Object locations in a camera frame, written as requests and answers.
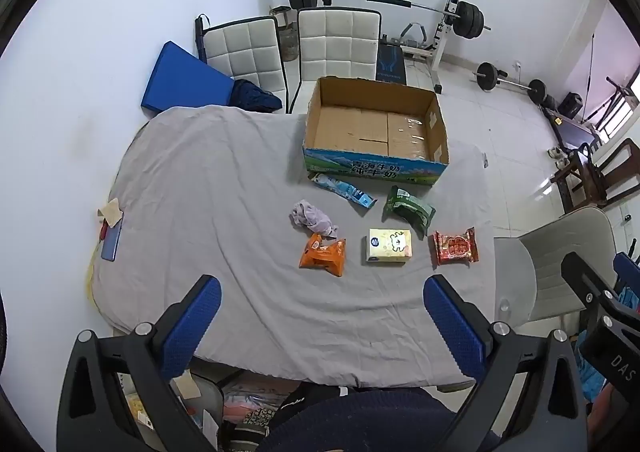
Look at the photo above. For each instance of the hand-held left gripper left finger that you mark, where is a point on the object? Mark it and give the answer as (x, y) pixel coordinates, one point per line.
(192, 327)

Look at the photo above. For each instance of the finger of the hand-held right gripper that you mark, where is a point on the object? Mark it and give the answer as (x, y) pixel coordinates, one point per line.
(590, 289)
(627, 264)

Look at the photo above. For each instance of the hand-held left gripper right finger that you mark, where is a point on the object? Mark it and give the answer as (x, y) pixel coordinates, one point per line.
(455, 327)

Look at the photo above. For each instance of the red snack packet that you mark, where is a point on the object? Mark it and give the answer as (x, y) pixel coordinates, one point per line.
(455, 247)

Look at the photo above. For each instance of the yellow tissue pack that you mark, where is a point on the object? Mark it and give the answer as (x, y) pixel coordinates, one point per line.
(387, 246)

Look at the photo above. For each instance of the green wipes packet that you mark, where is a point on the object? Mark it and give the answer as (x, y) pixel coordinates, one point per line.
(407, 209)

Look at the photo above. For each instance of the orange snack packet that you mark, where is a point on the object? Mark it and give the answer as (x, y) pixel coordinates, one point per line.
(324, 257)

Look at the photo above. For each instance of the purple cloth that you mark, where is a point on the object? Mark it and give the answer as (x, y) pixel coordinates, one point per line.
(312, 217)

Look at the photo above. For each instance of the light blue wipes packet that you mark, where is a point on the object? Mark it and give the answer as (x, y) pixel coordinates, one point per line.
(345, 189)

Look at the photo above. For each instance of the printed cardboard box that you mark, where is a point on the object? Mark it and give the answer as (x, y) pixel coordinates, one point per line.
(370, 132)

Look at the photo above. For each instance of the grey plastic chair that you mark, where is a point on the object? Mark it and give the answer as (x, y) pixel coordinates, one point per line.
(565, 257)

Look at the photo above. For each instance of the dark wooden chair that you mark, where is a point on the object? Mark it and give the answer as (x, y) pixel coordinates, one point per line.
(595, 177)

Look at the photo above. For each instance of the yellow cloth edge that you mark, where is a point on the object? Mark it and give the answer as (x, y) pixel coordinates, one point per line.
(91, 277)

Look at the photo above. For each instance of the blue smartphone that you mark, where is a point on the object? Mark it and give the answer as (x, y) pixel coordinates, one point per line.
(111, 242)

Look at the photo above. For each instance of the person's dark clothed lap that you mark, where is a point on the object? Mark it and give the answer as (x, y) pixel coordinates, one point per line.
(375, 419)

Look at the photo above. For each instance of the pair of white shoes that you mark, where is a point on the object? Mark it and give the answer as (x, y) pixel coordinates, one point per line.
(557, 155)

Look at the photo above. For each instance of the beige paper tissue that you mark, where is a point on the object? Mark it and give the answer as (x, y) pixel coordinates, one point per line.
(111, 212)

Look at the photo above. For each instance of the black low bench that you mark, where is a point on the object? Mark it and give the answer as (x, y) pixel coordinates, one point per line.
(575, 130)

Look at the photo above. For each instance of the black tripod stand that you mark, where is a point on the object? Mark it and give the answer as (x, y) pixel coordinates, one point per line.
(607, 100)

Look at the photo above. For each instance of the black speaker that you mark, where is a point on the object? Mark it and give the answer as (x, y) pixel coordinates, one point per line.
(570, 105)

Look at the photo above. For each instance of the short barbell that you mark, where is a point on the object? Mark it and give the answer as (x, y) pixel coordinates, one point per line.
(510, 82)

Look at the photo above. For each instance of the dark blue garment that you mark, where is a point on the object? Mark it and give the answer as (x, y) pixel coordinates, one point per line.
(255, 97)

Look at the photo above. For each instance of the blue folded mat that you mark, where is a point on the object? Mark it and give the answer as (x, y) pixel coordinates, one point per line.
(180, 82)

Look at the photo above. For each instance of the black weight bench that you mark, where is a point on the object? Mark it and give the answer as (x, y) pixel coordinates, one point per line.
(391, 63)

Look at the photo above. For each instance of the white quilted chair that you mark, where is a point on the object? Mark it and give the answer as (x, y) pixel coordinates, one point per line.
(337, 45)
(245, 52)

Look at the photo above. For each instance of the white bench press rack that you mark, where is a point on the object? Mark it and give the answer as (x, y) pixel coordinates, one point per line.
(445, 32)

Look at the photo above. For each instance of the rusty metal cylinder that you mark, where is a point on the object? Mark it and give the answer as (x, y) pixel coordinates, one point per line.
(287, 40)

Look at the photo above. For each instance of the long barbell with black plates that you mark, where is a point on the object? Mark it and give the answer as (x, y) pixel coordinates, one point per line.
(385, 1)

